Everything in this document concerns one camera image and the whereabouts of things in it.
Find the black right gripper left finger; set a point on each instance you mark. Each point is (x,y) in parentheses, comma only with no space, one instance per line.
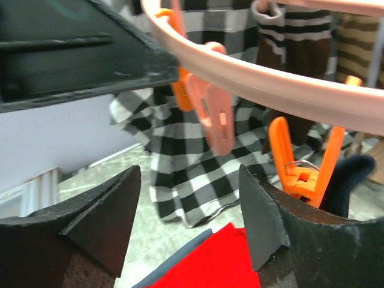
(80,242)

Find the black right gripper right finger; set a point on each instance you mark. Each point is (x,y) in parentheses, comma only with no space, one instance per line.
(293,244)

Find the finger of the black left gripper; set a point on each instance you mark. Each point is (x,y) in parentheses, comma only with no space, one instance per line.
(53,52)

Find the navy patterned sock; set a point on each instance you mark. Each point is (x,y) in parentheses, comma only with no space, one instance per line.
(347,175)

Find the orange hanger clip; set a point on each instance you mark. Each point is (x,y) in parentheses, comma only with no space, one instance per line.
(180,93)

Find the pink round sock hanger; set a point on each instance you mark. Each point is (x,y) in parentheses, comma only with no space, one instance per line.
(351,107)

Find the pink clip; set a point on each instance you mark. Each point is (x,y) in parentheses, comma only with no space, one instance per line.
(213,107)

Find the red folded cloth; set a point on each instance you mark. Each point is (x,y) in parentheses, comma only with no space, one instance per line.
(223,260)

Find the black white checkered shirt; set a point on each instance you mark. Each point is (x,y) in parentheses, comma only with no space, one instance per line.
(188,180)

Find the dark brown sock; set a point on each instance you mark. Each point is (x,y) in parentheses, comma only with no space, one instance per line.
(293,39)

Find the brown striped sock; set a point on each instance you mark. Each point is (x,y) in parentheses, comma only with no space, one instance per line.
(357,36)

